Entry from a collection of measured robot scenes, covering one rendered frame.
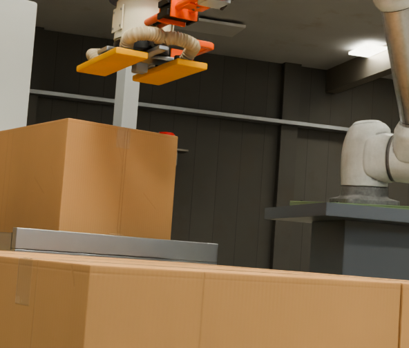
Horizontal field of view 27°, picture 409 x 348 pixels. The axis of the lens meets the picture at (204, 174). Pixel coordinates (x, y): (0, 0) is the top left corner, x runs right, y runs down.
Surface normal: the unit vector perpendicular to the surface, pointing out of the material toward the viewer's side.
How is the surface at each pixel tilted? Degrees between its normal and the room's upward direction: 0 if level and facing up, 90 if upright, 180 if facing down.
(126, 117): 90
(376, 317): 90
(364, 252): 90
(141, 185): 90
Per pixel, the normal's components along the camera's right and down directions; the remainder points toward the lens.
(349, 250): 0.29, -0.07
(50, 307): -0.80, -0.11
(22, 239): 0.58, -0.04
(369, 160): -0.50, -0.01
